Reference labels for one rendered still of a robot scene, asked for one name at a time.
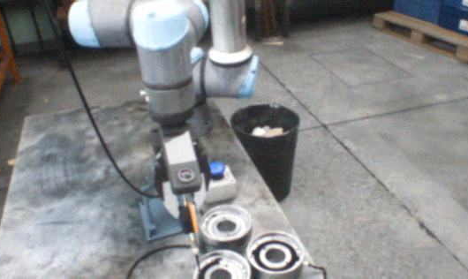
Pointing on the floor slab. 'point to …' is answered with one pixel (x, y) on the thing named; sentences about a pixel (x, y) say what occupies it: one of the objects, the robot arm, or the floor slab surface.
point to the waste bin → (263, 116)
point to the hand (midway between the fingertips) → (187, 212)
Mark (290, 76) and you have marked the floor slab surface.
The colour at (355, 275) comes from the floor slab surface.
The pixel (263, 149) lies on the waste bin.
